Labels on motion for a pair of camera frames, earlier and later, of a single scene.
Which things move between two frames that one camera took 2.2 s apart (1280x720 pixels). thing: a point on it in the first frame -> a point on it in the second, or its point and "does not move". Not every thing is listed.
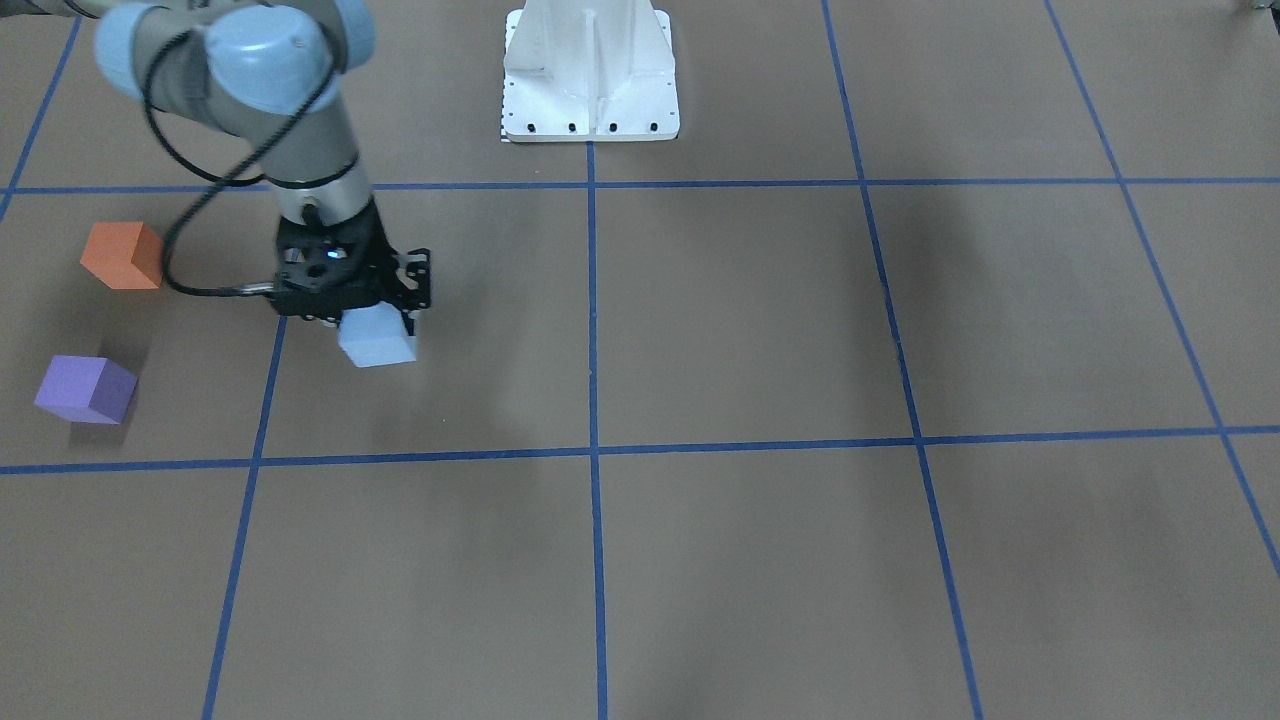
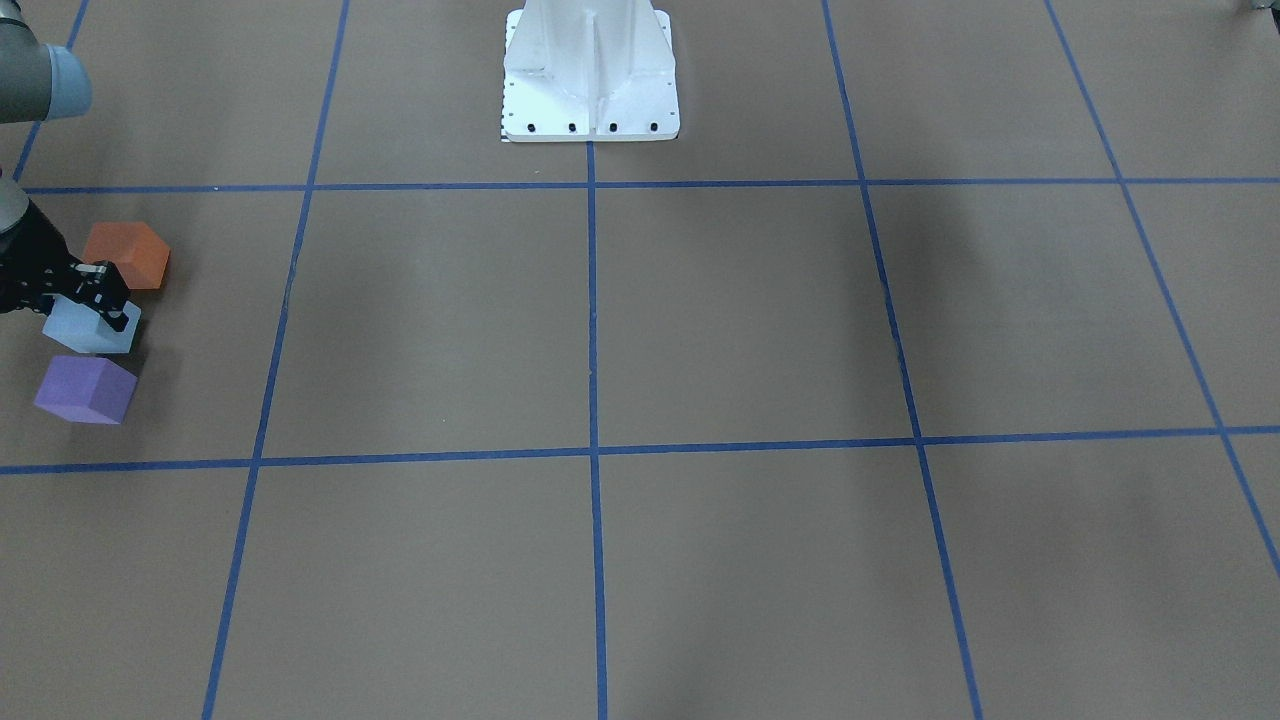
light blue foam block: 375,335 -> 80,327
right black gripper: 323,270 -> 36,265
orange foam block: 124,255 does not move
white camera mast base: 588,71 does not move
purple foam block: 87,389 does not move
